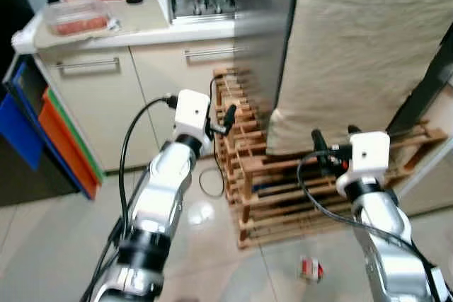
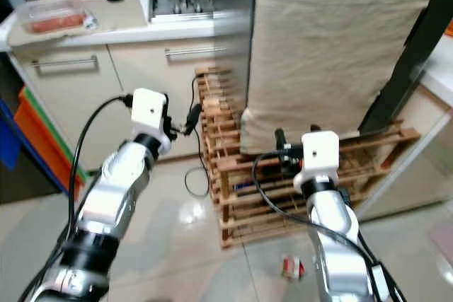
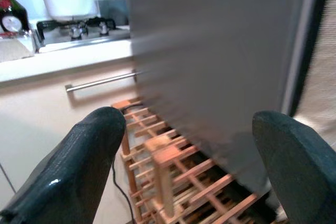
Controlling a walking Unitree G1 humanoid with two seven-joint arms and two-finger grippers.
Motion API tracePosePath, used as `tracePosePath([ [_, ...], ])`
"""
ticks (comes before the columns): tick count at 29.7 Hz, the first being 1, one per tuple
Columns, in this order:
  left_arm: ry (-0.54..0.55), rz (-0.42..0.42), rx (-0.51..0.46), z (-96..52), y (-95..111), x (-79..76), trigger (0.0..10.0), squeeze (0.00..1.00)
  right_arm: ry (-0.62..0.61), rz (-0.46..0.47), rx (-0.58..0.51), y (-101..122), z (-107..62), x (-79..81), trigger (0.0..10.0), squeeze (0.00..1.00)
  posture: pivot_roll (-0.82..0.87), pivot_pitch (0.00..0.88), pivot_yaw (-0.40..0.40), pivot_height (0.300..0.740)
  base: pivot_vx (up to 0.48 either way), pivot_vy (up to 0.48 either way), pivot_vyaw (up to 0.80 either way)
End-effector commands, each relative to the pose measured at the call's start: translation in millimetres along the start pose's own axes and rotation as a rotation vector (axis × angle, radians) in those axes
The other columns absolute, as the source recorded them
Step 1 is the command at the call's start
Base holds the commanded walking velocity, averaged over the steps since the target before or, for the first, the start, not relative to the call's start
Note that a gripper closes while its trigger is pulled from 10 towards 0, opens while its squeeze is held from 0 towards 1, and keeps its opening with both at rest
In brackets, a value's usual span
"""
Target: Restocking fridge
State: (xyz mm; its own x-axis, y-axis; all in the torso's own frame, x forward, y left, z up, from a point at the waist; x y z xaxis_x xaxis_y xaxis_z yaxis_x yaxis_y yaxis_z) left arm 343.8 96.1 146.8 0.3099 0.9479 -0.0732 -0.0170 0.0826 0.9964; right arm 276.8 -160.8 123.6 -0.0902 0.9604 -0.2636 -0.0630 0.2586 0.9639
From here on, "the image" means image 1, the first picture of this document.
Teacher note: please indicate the beige cloth over fridge door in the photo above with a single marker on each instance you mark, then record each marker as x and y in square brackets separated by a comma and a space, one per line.
[354, 47]

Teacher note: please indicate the wooden wine rack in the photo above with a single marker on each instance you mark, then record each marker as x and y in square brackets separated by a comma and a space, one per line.
[249, 175]

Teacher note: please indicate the blue plastic board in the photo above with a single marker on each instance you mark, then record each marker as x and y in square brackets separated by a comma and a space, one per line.
[21, 132]

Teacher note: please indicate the beige counter cloth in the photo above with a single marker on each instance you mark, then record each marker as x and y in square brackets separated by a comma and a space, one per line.
[141, 19]

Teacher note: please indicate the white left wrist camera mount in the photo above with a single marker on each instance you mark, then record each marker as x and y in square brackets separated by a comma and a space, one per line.
[191, 114]

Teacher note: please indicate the clear plastic food container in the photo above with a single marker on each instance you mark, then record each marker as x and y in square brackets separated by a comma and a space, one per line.
[78, 19]

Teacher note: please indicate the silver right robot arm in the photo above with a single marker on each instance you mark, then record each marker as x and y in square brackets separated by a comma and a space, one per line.
[386, 238]

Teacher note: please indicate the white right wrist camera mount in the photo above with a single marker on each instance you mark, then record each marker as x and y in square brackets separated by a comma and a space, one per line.
[368, 153]

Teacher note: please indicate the beige kitchen base cabinet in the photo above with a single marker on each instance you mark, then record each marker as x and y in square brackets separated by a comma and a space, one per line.
[106, 118]

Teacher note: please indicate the green plastic board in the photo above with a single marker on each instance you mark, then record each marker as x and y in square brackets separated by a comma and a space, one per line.
[85, 146]

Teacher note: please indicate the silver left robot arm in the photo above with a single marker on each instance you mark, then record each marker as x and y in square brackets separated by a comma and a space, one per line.
[159, 203]

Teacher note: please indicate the grey steel fridge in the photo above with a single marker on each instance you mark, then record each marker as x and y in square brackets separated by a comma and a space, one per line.
[258, 33]

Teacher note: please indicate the orange plastic board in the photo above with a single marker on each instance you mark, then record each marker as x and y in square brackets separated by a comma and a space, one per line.
[67, 139]

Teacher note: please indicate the white side cabinet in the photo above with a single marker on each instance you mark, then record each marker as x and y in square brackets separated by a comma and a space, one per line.
[435, 167]

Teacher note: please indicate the steel gas stove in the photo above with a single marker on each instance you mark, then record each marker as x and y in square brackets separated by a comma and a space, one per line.
[202, 1]

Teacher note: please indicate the red white milk carton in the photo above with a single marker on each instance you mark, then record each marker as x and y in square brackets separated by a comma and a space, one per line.
[311, 269]

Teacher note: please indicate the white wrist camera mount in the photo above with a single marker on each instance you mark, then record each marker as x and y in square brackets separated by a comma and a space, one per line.
[191, 114]
[368, 153]

